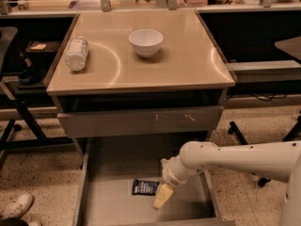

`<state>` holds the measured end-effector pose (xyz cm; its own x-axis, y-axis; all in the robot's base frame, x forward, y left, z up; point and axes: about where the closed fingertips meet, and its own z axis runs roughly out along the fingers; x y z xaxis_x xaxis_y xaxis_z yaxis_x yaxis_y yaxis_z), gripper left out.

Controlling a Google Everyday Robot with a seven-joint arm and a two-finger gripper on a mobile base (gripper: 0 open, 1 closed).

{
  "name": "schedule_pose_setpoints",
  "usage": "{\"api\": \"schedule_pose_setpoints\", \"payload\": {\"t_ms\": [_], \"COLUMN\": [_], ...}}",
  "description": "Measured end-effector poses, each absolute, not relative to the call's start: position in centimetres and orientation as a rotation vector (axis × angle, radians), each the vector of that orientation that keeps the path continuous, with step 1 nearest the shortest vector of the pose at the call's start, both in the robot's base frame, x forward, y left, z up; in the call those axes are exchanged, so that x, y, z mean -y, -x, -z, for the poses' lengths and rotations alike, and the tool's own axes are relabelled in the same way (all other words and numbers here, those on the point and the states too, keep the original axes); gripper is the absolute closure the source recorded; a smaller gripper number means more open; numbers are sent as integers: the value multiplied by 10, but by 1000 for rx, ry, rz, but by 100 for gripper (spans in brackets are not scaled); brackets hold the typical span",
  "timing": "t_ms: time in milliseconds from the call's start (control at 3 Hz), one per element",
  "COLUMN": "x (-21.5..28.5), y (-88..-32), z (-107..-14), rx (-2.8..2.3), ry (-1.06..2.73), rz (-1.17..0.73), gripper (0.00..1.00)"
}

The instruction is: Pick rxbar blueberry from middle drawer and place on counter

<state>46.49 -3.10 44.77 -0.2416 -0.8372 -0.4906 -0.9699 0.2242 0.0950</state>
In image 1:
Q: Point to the grey drawer cabinet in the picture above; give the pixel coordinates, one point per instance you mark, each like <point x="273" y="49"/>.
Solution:
<point x="187" y="71"/>

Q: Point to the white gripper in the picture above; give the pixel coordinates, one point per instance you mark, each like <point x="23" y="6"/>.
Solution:
<point x="169" y="174"/>

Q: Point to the white shoe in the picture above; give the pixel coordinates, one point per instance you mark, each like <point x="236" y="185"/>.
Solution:
<point x="17" y="208"/>

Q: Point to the clear plastic water bottle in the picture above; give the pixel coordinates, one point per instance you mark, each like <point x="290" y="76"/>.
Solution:
<point x="76" y="56"/>

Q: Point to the black chair frame left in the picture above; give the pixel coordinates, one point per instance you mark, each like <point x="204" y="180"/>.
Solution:
<point x="8" y="34"/>

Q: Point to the open middle drawer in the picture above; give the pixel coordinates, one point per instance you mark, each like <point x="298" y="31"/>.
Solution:
<point x="112" y="165"/>

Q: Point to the black box with note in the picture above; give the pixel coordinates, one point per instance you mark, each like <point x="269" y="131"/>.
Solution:
<point x="42" y="46"/>

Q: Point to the grey top drawer front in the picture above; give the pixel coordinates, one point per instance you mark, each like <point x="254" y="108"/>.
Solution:
<point x="140" y="121"/>

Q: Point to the white ceramic bowl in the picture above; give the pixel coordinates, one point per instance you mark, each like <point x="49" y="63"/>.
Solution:
<point x="146" y="42"/>

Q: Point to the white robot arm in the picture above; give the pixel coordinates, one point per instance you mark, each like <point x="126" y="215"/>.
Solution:
<point x="280" y="161"/>

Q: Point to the black wheeled stand base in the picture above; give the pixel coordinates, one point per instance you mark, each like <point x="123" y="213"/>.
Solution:
<point x="291" y="136"/>

